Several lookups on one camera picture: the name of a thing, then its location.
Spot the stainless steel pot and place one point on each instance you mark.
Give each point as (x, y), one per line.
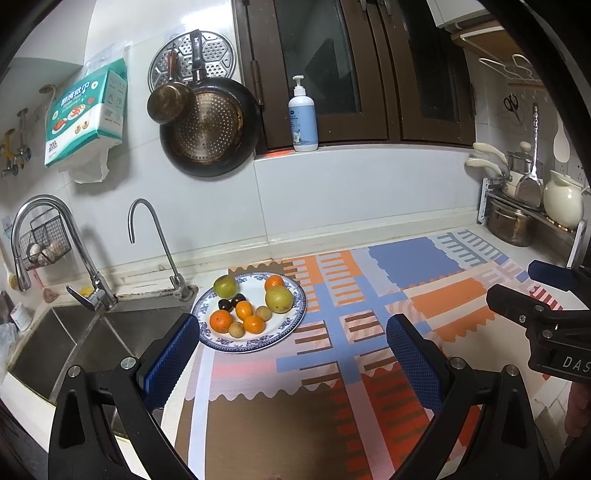
(510, 226)

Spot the small white container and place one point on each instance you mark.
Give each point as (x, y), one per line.
(21, 316)

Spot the green paper towel pack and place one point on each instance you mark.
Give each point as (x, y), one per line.
(85, 117)

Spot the metal spatula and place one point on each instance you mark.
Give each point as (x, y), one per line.
(529, 184)

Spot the dark plum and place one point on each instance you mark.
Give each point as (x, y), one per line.
(225, 304)
(238, 300)

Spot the dark perforated frying pan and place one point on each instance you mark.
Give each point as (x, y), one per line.
(210, 127)

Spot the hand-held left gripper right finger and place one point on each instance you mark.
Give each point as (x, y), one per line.
(413, 364)

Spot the thin gooseneck faucet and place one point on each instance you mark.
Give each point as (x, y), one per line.
(157, 244)

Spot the yellow-green pear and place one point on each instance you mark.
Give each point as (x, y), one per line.
(279, 299)

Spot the small copper saucepan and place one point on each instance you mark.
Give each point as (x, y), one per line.
(170, 104)

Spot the black scissors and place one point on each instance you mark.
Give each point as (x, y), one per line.
(511, 105)

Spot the metal pot rack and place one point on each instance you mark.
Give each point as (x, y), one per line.
(485, 198)

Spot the dark wooden window sash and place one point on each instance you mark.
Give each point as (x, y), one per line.
(318, 55)
(434, 69)

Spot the stainless steel sink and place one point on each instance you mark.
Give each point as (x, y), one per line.
(69, 350)

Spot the white rice paddle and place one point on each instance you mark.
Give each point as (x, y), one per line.
(561, 138)

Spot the wooden wall shelf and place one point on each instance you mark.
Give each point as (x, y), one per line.
(489, 41)

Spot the green pear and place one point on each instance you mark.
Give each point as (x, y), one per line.
(225, 286)

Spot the metal steamer plate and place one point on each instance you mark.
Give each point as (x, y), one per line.
(212, 50)

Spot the small brown round fruit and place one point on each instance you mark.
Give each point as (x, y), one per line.
(263, 313)
(236, 329)

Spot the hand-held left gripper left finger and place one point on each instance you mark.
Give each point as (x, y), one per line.
(171, 360)

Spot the metal wall tap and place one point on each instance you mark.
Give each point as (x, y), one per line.
(8, 157)
(23, 147)

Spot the white pump soap bottle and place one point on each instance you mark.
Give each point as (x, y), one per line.
(303, 120)

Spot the white ceramic jug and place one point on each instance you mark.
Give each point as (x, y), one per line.
(562, 201)

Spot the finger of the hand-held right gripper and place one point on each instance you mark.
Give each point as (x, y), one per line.
(508, 300)
(549, 274)

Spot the blue patterned white plate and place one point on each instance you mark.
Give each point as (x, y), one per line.
(253, 287)

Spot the orange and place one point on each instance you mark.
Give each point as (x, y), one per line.
(220, 321)

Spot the pink rag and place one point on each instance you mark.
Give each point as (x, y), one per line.
(48, 294)

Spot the colourful patterned mat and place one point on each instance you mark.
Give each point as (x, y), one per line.
(323, 369)

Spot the large chrome kitchen faucet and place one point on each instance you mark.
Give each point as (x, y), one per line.
(55, 240)

